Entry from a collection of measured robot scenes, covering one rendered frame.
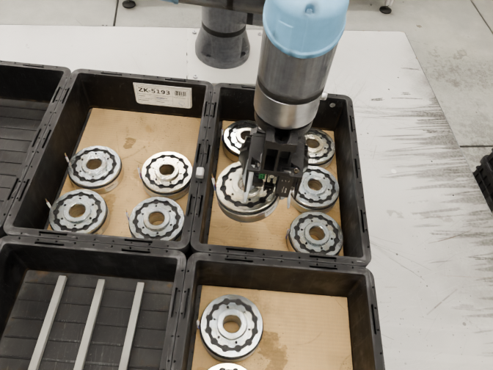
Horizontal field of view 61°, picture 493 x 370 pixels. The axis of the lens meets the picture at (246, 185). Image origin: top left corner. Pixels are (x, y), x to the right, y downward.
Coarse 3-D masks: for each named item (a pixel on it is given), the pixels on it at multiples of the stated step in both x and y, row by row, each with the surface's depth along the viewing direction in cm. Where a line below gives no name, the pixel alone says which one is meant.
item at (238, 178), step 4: (236, 176) 67; (240, 176) 67; (236, 180) 67; (240, 180) 67; (232, 184) 66; (236, 184) 66; (236, 188) 66; (256, 188) 65; (260, 188) 66; (236, 192) 65; (240, 192) 65; (252, 192) 65; (256, 192) 65; (240, 196) 65; (248, 196) 65; (252, 196) 65
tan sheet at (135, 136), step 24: (96, 120) 94; (120, 120) 94; (144, 120) 95; (168, 120) 96; (192, 120) 96; (96, 144) 90; (120, 144) 91; (144, 144) 91; (168, 144) 92; (192, 144) 92; (120, 192) 84; (144, 192) 84; (120, 216) 81
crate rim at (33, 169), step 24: (72, 72) 88; (96, 72) 88; (120, 72) 89; (48, 144) 77; (24, 192) 70; (192, 192) 73; (192, 216) 70; (72, 240) 66; (96, 240) 67; (120, 240) 67; (144, 240) 67
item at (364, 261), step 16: (336, 96) 90; (352, 112) 88; (208, 128) 82; (352, 128) 85; (208, 144) 80; (352, 144) 82; (208, 160) 77; (352, 160) 80; (192, 240) 68; (368, 240) 70; (256, 256) 67; (272, 256) 67; (288, 256) 68; (304, 256) 68; (320, 256) 68; (336, 256) 68; (368, 256) 69
